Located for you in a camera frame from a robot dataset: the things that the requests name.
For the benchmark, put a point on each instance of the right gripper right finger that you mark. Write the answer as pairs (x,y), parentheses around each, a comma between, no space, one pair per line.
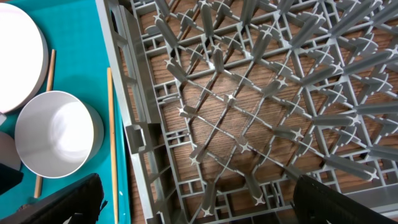
(315,203)

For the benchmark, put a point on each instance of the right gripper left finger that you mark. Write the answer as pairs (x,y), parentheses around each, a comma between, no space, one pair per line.
(79,202)

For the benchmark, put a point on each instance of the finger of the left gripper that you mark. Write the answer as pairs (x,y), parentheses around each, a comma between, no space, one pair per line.
(9,178)

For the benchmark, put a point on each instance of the pink small bowl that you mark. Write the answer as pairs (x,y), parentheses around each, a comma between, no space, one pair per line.
(8,153)

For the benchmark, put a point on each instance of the grey-green bowl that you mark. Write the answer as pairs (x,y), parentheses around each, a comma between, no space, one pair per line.
(56,134)

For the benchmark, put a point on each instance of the grey dishwasher rack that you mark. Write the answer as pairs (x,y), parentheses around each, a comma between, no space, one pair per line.
(225,103)

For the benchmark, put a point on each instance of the left wooden chopstick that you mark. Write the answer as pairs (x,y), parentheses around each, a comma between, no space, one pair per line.
(49,87)

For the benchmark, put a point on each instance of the wooden chopstick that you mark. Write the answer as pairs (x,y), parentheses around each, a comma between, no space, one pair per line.
(49,87)
(112,141)

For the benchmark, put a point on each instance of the large white plate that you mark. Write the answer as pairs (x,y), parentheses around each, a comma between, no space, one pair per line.
(24,58)

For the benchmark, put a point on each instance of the right wooden chopstick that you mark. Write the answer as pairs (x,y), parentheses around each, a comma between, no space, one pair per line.
(112,141)

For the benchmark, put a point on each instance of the teal serving tray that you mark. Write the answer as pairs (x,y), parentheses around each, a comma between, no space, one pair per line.
(73,29)

